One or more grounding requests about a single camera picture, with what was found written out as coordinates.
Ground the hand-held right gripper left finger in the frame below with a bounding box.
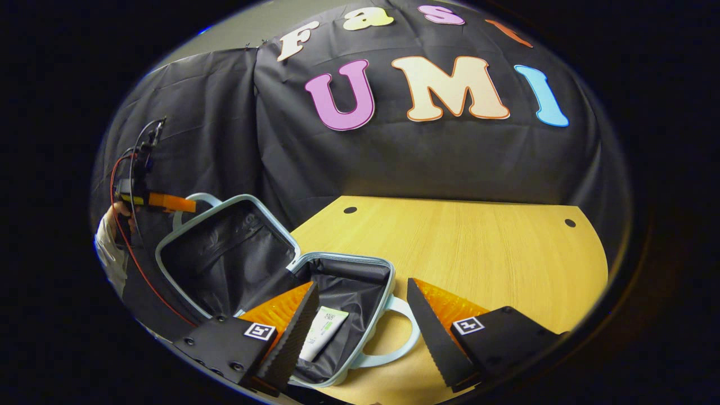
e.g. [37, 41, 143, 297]
[172, 281, 320, 398]

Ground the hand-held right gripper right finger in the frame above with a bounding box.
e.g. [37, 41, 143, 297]
[406, 277, 563, 393]

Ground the light blue suitcase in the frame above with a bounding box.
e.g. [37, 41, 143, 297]
[155, 192, 421, 389]

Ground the large green white cream tube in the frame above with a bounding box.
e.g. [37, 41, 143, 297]
[298, 307, 350, 363]

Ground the black backdrop cloth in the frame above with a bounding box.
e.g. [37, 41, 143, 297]
[90, 0, 633, 338]

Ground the red cable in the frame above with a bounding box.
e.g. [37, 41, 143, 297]
[110, 155, 197, 328]

